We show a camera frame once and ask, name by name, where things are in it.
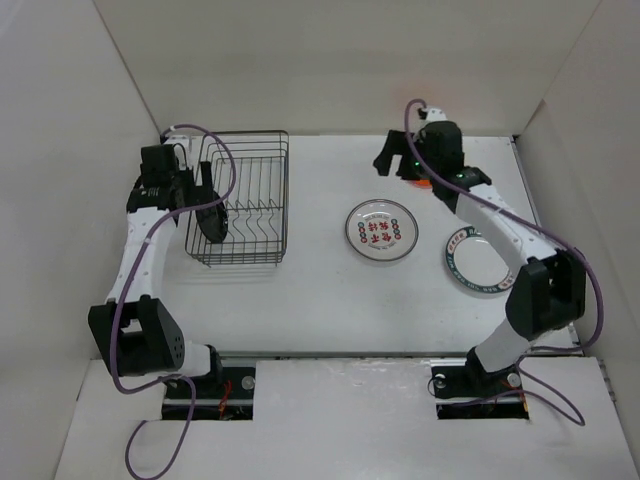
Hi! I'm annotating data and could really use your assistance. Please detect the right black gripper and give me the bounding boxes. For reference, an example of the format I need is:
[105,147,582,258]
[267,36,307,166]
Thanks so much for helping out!
[373,129,439,182]

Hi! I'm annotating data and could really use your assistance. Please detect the black plate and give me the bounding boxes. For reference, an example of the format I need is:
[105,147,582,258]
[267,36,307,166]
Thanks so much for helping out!
[195,202,228,244]

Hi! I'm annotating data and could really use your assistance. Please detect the orange plate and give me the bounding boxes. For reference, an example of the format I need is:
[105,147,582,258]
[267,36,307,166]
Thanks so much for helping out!
[409,179,432,189]

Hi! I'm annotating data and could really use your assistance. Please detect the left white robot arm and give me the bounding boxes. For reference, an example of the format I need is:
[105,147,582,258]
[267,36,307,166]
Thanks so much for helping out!
[88,143,226,397]

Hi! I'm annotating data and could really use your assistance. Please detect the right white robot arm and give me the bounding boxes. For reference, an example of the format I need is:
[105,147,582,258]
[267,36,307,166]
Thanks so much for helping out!
[373,120,586,399]

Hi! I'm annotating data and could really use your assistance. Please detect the white plate red characters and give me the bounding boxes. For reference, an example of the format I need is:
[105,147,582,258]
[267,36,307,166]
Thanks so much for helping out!
[344,199,419,262]

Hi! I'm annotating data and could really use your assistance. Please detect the white plate green rim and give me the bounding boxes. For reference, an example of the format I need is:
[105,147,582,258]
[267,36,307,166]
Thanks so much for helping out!
[444,226,515,296]

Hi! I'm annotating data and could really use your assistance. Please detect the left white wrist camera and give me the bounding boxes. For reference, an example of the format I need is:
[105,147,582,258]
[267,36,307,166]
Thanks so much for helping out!
[159,126,192,152]

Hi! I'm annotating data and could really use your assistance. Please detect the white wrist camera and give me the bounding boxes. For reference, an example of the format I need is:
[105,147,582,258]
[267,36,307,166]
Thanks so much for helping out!
[159,126,192,152]
[417,105,448,124]

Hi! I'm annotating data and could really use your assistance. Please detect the grey wire dish rack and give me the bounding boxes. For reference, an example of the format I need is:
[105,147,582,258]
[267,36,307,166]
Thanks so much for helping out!
[185,130,289,267]

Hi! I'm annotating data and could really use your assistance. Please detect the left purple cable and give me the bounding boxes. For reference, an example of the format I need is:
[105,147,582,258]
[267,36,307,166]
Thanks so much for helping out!
[109,123,239,476]

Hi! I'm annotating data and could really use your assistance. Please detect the purple cable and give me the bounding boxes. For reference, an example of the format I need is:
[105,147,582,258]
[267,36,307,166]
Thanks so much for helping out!
[109,123,239,476]
[402,97,607,426]

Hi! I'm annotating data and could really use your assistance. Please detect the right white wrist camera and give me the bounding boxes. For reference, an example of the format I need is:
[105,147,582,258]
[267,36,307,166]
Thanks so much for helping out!
[417,105,448,124]

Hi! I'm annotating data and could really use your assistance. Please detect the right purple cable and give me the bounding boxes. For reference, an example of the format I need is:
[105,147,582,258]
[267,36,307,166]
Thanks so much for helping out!
[402,97,607,426]

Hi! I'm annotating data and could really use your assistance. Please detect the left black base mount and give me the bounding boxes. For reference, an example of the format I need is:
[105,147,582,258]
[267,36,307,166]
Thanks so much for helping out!
[161,362,256,421]

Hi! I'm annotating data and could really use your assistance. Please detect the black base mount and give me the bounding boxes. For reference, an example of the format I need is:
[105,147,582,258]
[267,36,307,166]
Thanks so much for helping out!
[427,363,529,420]
[161,362,256,421]

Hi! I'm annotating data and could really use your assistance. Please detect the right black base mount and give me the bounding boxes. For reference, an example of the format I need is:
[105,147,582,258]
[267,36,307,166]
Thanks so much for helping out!
[427,363,529,420]

